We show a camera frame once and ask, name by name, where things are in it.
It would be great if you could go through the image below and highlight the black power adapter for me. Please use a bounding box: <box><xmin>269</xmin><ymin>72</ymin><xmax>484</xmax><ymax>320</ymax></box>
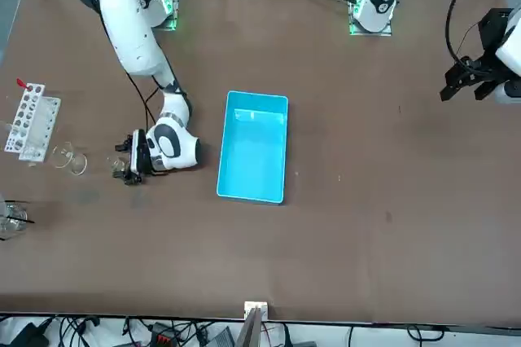
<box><xmin>7</xmin><ymin>321</ymin><xmax>50</xmax><ymax>347</ymax></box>

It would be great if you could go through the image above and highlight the white test tube rack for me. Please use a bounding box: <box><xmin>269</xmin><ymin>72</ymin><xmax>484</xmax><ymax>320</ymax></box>
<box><xmin>3</xmin><ymin>82</ymin><xmax>62</xmax><ymax>165</ymax></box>

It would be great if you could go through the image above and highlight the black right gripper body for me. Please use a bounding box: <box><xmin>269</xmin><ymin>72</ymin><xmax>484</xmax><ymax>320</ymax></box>
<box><xmin>128</xmin><ymin>128</ymin><xmax>149</xmax><ymax>178</ymax></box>

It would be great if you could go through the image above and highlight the white clamp bracket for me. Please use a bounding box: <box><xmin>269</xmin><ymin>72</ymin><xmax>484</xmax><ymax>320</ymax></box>
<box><xmin>243</xmin><ymin>301</ymin><xmax>270</xmax><ymax>320</ymax></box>

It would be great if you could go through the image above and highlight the blue plastic bin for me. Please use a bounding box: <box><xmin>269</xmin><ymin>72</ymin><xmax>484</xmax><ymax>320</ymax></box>
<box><xmin>215</xmin><ymin>90</ymin><xmax>290</xmax><ymax>205</ymax></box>

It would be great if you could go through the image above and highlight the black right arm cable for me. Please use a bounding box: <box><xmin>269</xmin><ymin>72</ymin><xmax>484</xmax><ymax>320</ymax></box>
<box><xmin>94</xmin><ymin>0</ymin><xmax>193</xmax><ymax>133</ymax></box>

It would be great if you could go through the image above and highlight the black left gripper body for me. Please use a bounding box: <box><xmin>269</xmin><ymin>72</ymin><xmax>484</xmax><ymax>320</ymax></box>
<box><xmin>478</xmin><ymin>7</ymin><xmax>514</xmax><ymax>84</ymax></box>

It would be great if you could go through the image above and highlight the tall clear glass beaker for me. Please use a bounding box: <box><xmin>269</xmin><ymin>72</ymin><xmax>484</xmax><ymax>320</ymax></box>
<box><xmin>51</xmin><ymin>141</ymin><xmax>89</xmax><ymax>177</ymax></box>

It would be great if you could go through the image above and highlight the small clear glass beaker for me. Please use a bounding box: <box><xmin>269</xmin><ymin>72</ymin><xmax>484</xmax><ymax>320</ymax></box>
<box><xmin>106</xmin><ymin>154</ymin><xmax>130</xmax><ymax>177</ymax></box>

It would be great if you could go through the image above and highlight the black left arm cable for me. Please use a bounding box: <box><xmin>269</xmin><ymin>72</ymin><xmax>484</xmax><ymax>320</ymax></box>
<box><xmin>444</xmin><ymin>0</ymin><xmax>482</xmax><ymax>71</ymax></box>

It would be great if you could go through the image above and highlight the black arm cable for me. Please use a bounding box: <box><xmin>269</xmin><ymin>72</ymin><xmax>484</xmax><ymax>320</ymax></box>
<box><xmin>444</xmin><ymin>0</ymin><xmax>482</xmax><ymax>71</ymax></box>
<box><xmin>94</xmin><ymin>0</ymin><xmax>193</xmax><ymax>133</ymax></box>

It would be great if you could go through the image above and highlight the power strip with red switches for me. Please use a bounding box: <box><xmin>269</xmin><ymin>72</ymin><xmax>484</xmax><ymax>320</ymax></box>
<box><xmin>149</xmin><ymin>322</ymin><xmax>181</xmax><ymax>347</ymax></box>

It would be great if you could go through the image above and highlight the aluminium camera post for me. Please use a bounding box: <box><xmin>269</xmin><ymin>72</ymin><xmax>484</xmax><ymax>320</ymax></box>
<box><xmin>234</xmin><ymin>308</ymin><xmax>264</xmax><ymax>347</ymax></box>

